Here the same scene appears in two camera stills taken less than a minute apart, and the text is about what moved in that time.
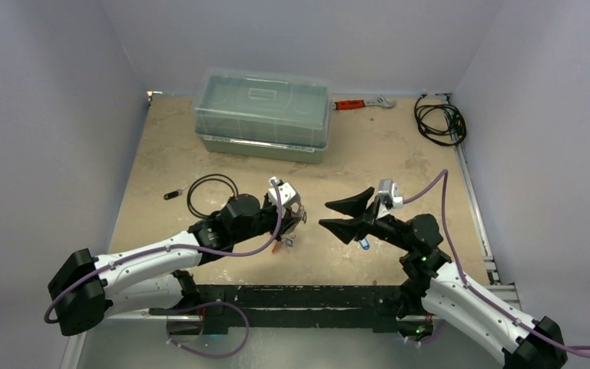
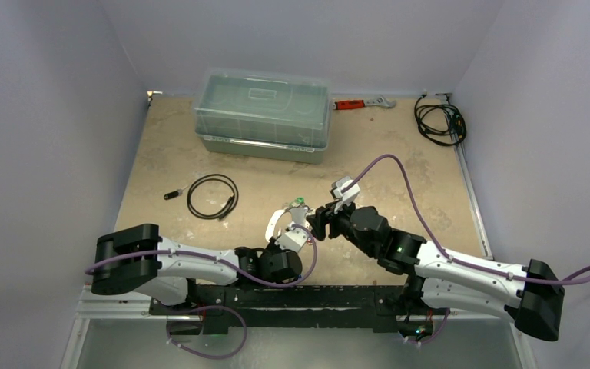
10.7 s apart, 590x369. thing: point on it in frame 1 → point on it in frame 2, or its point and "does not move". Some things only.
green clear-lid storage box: x=267 y=114 does not move
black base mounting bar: x=220 y=304 does not move
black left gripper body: x=267 y=219 → x=273 y=247
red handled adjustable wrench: x=354 y=104 does not move
